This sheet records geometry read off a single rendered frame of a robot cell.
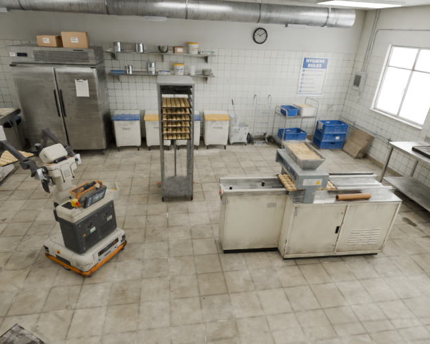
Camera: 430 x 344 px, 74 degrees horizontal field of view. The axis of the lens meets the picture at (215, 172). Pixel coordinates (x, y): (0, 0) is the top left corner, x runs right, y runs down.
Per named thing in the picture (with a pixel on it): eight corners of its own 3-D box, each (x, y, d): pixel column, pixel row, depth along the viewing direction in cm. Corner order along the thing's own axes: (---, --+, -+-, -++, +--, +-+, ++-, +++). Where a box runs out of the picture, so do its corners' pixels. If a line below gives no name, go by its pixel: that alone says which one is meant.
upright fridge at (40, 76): (112, 142, 670) (102, 46, 579) (106, 157, 591) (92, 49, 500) (48, 142, 647) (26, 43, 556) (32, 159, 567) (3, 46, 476)
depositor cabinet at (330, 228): (349, 223, 421) (364, 172, 384) (379, 258, 358) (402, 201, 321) (265, 226, 405) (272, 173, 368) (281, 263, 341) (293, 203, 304)
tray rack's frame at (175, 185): (194, 200, 451) (196, 83, 372) (160, 202, 443) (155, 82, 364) (190, 181, 508) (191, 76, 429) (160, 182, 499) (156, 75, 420)
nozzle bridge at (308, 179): (297, 173, 372) (302, 148, 357) (322, 203, 308) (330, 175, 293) (272, 173, 368) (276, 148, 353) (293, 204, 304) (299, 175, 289)
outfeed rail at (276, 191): (389, 190, 341) (390, 185, 338) (390, 191, 338) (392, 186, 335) (222, 194, 315) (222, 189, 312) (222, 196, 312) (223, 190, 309)
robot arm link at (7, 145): (-4, 138, 284) (5, 136, 293) (-7, 148, 290) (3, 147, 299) (27, 165, 279) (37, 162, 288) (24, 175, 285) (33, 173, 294)
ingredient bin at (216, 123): (204, 150, 649) (205, 117, 616) (202, 140, 706) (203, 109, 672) (228, 150, 656) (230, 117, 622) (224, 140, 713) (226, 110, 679)
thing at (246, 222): (269, 235, 388) (278, 176, 349) (277, 252, 358) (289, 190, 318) (218, 237, 379) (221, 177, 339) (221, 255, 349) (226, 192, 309)
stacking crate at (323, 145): (334, 142, 733) (336, 135, 724) (342, 149, 698) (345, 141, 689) (312, 142, 725) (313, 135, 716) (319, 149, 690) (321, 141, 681)
